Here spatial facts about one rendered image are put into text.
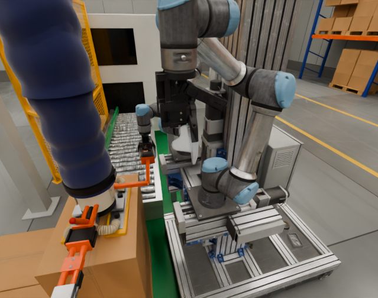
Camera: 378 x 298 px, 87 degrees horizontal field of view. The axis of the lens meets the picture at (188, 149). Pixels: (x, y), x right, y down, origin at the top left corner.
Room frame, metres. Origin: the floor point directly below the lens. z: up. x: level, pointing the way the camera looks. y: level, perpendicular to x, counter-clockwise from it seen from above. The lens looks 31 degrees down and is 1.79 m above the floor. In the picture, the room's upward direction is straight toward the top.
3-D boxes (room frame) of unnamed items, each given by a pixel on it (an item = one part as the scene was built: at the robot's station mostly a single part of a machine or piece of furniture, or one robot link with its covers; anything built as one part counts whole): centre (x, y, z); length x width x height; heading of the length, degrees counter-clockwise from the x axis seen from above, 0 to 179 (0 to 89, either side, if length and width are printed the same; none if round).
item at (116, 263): (0.75, 0.48, 0.74); 0.60 x 0.40 x 0.40; 11
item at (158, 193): (2.32, 0.47, 0.50); 2.31 x 0.05 x 0.19; 11
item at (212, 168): (0.75, -0.13, 1.20); 0.13 x 0.12 x 0.14; 42
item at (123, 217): (0.76, 0.38, 0.97); 0.34 x 0.10 x 0.05; 10
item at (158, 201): (1.11, 0.56, 0.58); 0.70 x 0.03 x 0.06; 101
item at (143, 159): (1.09, 0.27, 1.08); 0.09 x 0.08 x 0.05; 100
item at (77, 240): (0.50, 0.43, 1.07); 0.10 x 0.08 x 0.06; 100
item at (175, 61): (0.45, 0.02, 1.74); 0.08 x 0.08 x 0.05
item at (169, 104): (0.45, 0.03, 1.65); 0.09 x 0.08 x 0.12; 104
